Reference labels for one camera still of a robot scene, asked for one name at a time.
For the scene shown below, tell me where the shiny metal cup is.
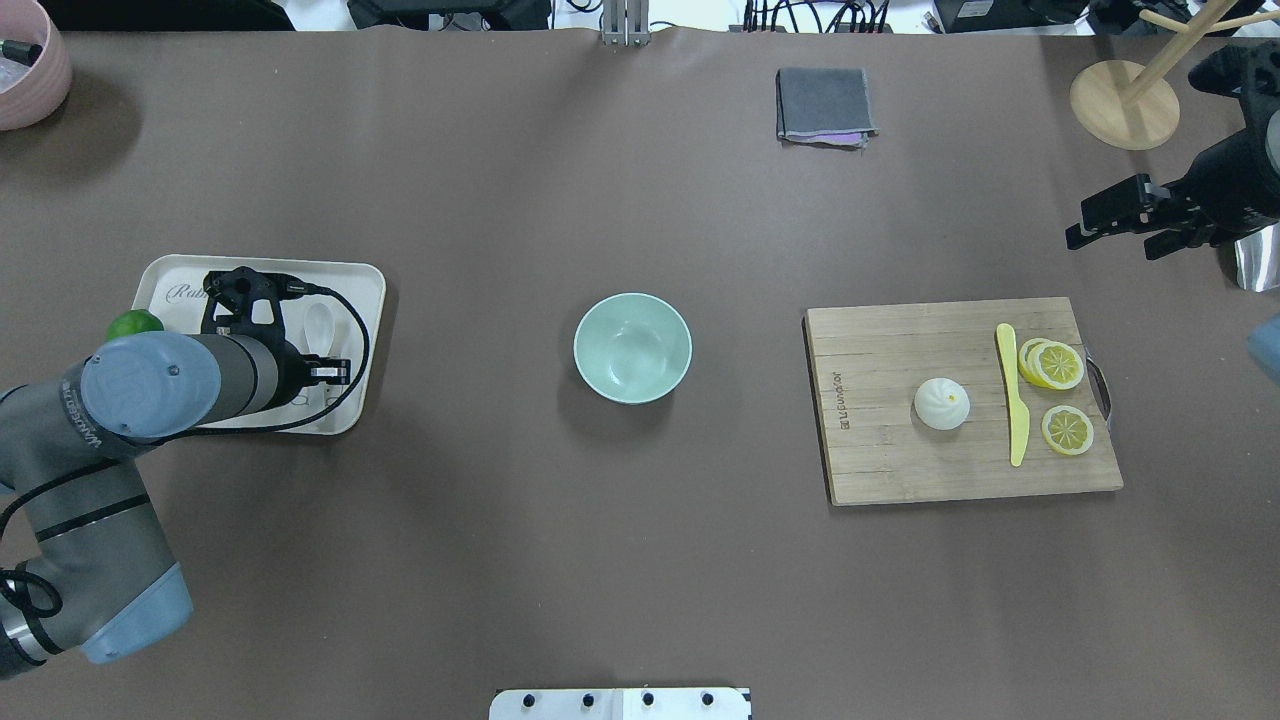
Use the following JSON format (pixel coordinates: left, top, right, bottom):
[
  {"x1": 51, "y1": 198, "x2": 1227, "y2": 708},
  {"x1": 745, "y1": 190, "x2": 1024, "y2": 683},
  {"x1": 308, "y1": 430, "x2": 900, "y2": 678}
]
[{"x1": 1234, "y1": 224, "x2": 1279, "y2": 293}]

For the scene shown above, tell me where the pink ribbed bowl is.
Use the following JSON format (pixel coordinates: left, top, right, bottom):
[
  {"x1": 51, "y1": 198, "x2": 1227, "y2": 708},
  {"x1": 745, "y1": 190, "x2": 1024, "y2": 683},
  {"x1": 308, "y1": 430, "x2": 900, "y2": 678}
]
[{"x1": 1, "y1": 1, "x2": 73, "y2": 131}]

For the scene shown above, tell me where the lower lemon slice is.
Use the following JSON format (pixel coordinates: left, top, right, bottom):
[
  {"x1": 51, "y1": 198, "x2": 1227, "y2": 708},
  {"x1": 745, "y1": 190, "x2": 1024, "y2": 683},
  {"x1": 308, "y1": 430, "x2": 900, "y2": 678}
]
[{"x1": 1039, "y1": 404, "x2": 1094, "y2": 456}]

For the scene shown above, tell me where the wooden cutting board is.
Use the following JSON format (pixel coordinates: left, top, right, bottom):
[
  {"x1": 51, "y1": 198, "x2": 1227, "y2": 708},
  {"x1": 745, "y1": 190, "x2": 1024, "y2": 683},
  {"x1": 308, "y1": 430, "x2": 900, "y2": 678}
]
[{"x1": 804, "y1": 297, "x2": 1123, "y2": 506}]

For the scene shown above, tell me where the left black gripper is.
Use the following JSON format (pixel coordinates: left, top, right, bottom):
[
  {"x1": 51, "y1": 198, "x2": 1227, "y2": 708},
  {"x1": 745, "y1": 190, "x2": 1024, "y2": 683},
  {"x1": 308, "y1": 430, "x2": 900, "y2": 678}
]
[{"x1": 296, "y1": 354, "x2": 351, "y2": 391}]

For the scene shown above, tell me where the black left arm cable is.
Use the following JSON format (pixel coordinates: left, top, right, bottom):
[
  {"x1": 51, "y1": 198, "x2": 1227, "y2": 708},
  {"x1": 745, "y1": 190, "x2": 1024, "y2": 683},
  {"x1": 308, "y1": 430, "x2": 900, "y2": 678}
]
[{"x1": 0, "y1": 283, "x2": 372, "y2": 621}]

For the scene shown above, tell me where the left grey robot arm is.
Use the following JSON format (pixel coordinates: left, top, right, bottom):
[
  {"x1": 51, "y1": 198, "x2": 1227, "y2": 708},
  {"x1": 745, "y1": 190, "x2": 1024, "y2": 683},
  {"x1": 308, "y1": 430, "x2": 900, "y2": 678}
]
[{"x1": 1, "y1": 331, "x2": 362, "y2": 679}]

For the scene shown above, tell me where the wooden mug tree stand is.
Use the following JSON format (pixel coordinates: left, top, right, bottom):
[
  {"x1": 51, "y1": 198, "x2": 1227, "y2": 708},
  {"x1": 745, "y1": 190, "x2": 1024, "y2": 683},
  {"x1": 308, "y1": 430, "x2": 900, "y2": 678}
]
[{"x1": 1069, "y1": 1, "x2": 1279, "y2": 151}]

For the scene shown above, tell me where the mint green bowl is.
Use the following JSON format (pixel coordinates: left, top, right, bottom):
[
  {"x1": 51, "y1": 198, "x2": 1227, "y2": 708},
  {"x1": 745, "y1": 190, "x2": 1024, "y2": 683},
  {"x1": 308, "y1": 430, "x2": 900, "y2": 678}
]
[{"x1": 572, "y1": 292, "x2": 694, "y2": 405}]

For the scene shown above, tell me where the cream rectangular tray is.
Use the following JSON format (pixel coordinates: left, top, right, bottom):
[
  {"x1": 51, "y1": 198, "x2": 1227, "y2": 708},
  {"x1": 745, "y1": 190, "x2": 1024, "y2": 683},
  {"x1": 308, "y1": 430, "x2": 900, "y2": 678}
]
[{"x1": 132, "y1": 254, "x2": 387, "y2": 436}]

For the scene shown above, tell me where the white control box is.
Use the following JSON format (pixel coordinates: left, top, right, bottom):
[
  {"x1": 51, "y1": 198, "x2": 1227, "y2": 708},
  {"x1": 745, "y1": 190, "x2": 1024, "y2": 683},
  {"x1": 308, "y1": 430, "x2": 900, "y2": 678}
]
[{"x1": 488, "y1": 685, "x2": 754, "y2": 719}]

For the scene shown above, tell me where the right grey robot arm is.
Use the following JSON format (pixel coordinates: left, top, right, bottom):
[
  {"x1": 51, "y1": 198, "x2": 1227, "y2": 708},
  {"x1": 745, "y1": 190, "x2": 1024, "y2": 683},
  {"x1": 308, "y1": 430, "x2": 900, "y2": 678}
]
[{"x1": 1065, "y1": 40, "x2": 1279, "y2": 260}]

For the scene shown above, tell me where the green lime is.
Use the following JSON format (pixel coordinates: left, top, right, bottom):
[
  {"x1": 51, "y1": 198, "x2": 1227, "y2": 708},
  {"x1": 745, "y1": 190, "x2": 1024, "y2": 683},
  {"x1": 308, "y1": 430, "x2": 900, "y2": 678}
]
[{"x1": 105, "y1": 307, "x2": 166, "y2": 342}]

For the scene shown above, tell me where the lemon slice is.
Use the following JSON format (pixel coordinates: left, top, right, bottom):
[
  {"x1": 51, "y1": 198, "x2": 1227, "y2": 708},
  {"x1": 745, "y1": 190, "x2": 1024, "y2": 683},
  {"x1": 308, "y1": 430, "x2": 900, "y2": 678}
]
[
  {"x1": 1039, "y1": 404, "x2": 1094, "y2": 456},
  {"x1": 1018, "y1": 338, "x2": 1085, "y2": 391}
]

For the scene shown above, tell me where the upper lemon slice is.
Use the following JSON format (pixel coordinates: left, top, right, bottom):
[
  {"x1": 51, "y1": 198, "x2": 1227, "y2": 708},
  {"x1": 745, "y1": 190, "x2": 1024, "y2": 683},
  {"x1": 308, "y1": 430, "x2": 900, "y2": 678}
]
[{"x1": 1018, "y1": 338, "x2": 1085, "y2": 391}]

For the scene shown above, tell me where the yellow plastic knife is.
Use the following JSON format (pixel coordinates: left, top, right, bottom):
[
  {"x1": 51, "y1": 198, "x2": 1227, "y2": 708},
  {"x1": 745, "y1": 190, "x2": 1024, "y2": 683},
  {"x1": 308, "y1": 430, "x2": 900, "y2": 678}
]
[{"x1": 995, "y1": 323, "x2": 1030, "y2": 468}]

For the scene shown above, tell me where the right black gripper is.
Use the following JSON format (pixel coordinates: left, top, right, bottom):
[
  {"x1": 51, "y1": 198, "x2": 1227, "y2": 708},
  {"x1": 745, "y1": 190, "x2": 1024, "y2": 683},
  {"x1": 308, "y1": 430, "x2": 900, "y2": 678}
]
[{"x1": 1065, "y1": 173, "x2": 1236, "y2": 261}]

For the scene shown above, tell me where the white ceramic spoon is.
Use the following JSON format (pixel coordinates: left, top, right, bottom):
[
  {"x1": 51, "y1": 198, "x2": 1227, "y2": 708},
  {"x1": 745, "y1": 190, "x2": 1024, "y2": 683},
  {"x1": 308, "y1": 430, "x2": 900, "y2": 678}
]
[{"x1": 303, "y1": 301, "x2": 337, "y2": 357}]

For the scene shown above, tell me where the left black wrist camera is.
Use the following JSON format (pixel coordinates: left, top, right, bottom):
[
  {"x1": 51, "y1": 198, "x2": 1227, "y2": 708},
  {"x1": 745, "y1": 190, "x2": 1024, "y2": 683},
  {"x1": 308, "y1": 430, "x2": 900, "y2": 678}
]
[{"x1": 200, "y1": 266, "x2": 308, "y2": 345}]

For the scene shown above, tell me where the folded grey cloth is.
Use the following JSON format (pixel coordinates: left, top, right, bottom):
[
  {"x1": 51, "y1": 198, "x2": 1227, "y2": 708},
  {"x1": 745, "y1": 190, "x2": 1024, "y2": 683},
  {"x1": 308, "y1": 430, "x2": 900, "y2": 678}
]
[{"x1": 774, "y1": 67, "x2": 881, "y2": 149}]

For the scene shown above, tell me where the metal bracket at table edge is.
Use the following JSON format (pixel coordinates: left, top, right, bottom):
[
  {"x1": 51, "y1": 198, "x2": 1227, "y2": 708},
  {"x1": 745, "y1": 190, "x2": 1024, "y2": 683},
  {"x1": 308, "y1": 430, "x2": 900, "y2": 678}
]
[{"x1": 600, "y1": 0, "x2": 652, "y2": 47}]

